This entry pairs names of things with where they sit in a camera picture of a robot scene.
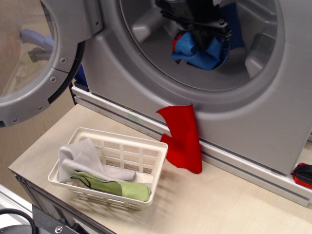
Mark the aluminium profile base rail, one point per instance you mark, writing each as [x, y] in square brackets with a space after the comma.
[269, 179]

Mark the light blue cloth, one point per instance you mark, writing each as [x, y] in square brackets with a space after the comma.
[210, 58]

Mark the blue object behind door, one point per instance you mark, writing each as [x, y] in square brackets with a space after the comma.
[43, 45]

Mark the black metal bracket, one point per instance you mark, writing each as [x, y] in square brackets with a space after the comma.
[49, 225]

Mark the small red black-edged cloth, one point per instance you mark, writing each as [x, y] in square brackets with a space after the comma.
[176, 51]

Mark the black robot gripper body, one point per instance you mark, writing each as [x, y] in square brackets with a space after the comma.
[202, 18]

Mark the large red cloth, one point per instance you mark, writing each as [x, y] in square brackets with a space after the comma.
[183, 142]

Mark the grey white cloth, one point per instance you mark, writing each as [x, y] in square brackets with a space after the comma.
[82, 156]

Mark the dark blue cloth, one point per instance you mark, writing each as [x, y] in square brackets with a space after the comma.
[230, 13]

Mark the grey round machine door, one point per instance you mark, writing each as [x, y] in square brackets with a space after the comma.
[27, 88]

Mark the red black tool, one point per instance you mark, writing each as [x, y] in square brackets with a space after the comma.
[302, 175]

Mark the grey toy washing machine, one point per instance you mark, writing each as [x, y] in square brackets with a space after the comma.
[257, 105]

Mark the light green cloth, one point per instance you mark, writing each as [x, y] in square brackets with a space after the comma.
[133, 190]

